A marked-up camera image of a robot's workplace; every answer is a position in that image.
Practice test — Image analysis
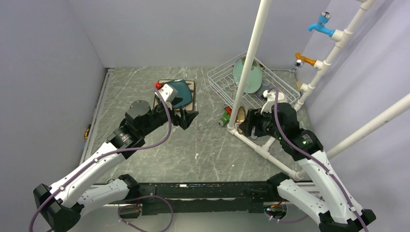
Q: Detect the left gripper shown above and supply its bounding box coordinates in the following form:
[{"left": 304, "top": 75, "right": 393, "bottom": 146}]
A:
[{"left": 140, "top": 96, "right": 198, "bottom": 137}]

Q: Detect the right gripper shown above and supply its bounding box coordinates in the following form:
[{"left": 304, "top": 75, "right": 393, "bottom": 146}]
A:
[{"left": 239, "top": 106, "right": 285, "bottom": 141}]

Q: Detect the beige patterned bowl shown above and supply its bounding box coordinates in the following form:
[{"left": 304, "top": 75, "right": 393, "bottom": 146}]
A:
[{"left": 235, "top": 106, "right": 247, "bottom": 127}]

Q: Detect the teal square plate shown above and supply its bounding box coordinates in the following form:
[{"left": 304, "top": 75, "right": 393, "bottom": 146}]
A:
[{"left": 161, "top": 79, "right": 195, "bottom": 108}]

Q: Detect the mint green flower plate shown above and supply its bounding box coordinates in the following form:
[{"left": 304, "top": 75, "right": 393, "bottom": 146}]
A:
[{"left": 233, "top": 57, "right": 263, "bottom": 94}]

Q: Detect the white ceramic bowl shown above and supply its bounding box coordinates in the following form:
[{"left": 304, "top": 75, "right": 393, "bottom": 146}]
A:
[{"left": 263, "top": 89, "right": 276, "bottom": 101}]

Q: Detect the blue patterned mug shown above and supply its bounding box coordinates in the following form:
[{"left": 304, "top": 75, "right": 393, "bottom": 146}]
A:
[{"left": 260, "top": 80, "right": 271, "bottom": 93}]

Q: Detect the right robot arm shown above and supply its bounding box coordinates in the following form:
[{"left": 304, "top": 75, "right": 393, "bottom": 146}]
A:
[{"left": 239, "top": 102, "right": 376, "bottom": 232}]

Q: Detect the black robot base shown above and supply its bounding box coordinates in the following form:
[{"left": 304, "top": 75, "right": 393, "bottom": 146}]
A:
[{"left": 118, "top": 181, "right": 287, "bottom": 219}]

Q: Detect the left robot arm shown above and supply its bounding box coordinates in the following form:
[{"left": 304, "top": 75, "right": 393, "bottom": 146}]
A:
[{"left": 33, "top": 101, "right": 199, "bottom": 232}]

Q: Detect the cream square plate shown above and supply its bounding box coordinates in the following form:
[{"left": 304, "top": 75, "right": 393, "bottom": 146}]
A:
[{"left": 153, "top": 79, "right": 195, "bottom": 112}]

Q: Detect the green faucet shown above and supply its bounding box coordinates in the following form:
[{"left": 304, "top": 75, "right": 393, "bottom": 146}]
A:
[{"left": 218, "top": 112, "right": 231, "bottom": 127}]

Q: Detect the orange faucet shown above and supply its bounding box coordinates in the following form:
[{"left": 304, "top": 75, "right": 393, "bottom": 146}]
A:
[{"left": 294, "top": 52, "right": 323, "bottom": 70}]

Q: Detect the blue faucet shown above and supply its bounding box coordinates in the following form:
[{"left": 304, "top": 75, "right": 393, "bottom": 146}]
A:
[{"left": 307, "top": 11, "right": 335, "bottom": 37}]

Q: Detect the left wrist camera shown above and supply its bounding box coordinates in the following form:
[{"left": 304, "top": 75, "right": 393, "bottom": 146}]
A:
[{"left": 154, "top": 82, "right": 178, "bottom": 103}]

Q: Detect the red handled wrench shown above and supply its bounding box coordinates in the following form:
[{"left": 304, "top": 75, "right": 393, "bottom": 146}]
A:
[{"left": 224, "top": 105, "right": 232, "bottom": 115}]

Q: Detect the white wire dish rack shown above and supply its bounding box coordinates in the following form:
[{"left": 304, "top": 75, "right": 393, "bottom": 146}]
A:
[{"left": 207, "top": 52, "right": 300, "bottom": 108}]

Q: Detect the white pvc pipe frame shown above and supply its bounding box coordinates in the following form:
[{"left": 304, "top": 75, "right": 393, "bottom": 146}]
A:
[{"left": 226, "top": 0, "right": 410, "bottom": 181}]

